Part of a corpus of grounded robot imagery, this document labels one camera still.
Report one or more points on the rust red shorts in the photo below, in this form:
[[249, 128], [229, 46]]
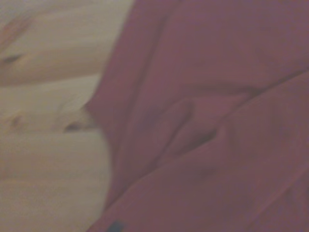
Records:
[[205, 120]]

